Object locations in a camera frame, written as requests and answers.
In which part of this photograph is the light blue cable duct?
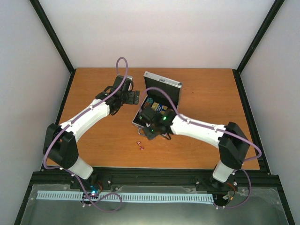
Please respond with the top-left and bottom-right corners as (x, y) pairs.
(36, 190), (214, 204)

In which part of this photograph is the blue playing card box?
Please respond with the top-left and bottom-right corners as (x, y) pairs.
(151, 102), (168, 114)

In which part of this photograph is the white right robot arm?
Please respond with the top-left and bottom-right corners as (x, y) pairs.
(138, 106), (249, 183)

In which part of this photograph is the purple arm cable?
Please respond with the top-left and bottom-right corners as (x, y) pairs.
(138, 87), (262, 210)
(43, 57), (123, 213)

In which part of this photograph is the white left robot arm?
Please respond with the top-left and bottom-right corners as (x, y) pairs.
(43, 75), (139, 189)

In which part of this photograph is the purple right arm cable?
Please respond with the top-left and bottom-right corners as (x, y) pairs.
(138, 87), (262, 210)

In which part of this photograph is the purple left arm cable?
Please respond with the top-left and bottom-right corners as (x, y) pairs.
(43, 57), (123, 213)

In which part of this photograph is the aluminium poker case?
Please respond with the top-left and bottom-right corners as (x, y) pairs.
(132, 71), (183, 137)

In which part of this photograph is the blue poker chip stack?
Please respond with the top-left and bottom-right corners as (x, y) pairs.
(146, 98), (153, 104)

